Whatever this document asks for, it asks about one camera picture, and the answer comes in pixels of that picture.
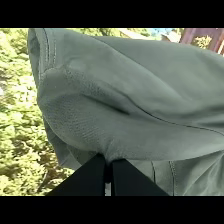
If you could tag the grey-green garment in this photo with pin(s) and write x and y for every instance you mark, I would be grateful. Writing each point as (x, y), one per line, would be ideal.
(133, 100)

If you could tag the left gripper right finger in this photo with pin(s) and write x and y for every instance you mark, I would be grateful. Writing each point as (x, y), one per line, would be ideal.
(133, 181)

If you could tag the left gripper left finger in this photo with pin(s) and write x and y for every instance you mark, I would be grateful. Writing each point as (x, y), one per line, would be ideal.
(87, 180)

